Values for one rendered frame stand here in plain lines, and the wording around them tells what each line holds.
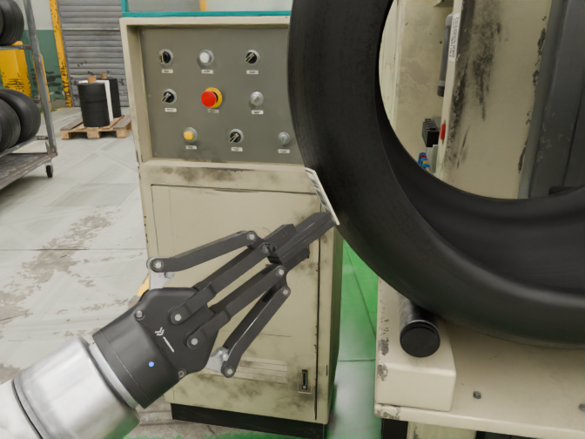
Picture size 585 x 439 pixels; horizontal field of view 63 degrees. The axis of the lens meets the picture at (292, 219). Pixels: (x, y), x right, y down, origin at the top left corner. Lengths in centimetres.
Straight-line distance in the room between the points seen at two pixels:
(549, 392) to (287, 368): 94
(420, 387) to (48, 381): 39
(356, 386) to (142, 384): 155
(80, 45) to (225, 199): 906
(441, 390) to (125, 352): 36
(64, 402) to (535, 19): 79
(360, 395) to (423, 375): 129
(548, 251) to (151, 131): 102
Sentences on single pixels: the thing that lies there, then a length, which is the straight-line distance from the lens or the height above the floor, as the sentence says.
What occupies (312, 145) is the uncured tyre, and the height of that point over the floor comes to 112.
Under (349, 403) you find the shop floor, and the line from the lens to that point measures 184.
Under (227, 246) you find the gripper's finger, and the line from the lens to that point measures 43.
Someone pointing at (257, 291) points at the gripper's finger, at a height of 100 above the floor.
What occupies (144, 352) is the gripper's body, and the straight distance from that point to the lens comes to 40.
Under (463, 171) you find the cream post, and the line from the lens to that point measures 88.
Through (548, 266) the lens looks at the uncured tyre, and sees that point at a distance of 77.
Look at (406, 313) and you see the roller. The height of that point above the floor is 92.
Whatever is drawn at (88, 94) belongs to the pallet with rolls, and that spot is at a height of 57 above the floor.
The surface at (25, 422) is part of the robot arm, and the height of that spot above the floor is 97.
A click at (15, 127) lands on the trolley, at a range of 446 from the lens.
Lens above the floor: 122
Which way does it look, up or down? 21 degrees down
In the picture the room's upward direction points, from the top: straight up
